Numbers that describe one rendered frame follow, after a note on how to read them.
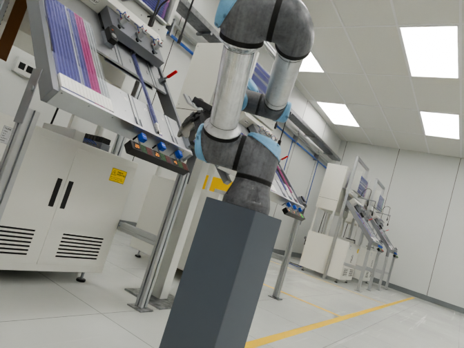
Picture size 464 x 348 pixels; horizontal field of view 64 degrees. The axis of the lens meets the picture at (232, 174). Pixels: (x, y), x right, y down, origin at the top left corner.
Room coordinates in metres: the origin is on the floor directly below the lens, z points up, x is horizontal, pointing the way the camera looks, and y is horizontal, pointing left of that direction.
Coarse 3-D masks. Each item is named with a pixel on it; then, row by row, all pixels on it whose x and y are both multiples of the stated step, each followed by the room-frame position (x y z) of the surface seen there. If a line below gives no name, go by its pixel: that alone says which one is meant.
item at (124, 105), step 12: (108, 84) 1.39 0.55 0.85; (120, 96) 1.42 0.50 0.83; (132, 96) 1.50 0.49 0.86; (120, 108) 1.38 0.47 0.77; (132, 108) 1.45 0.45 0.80; (144, 108) 1.54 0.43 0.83; (132, 120) 1.41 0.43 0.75; (144, 120) 1.49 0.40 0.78; (168, 120) 1.67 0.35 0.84; (156, 132) 1.51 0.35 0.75; (168, 132) 1.61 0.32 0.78; (180, 144) 1.65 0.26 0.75
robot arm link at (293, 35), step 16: (288, 0) 0.80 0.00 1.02; (288, 16) 0.80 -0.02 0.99; (304, 16) 0.82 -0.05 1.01; (288, 32) 0.83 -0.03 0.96; (304, 32) 0.84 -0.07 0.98; (288, 48) 0.88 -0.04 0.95; (304, 48) 0.88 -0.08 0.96; (288, 64) 0.95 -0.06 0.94; (272, 80) 1.05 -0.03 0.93; (288, 80) 1.02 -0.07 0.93; (272, 96) 1.11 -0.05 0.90; (288, 96) 1.11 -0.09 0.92; (256, 112) 1.22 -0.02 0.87; (272, 112) 1.19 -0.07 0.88; (288, 112) 1.19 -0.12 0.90
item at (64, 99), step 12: (60, 96) 1.13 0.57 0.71; (72, 96) 1.14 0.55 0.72; (60, 108) 1.17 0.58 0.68; (72, 108) 1.19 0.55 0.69; (84, 108) 1.21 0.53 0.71; (96, 108) 1.22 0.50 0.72; (96, 120) 1.27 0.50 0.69; (108, 120) 1.29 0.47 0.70; (120, 120) 1.31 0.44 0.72; (120, 132) 1.37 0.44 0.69; (132, 132) 1.39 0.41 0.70; (144, 132) 1.41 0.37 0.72; (144, 144) 1.48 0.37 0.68; (168, 144) 1.54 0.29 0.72
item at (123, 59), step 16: (64, 0) 1.43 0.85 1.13; (80, 16) 1.48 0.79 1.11; (96, 16) 1.60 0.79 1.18; (96, 32) 1.52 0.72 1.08; (112, 48) 1.57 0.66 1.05; (128, 48) 1.71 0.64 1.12; (112, 64) 1.59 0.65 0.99; (128, 64) 1.62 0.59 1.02; (144, 64) 1.77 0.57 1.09; (144, 80) 1.68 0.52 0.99
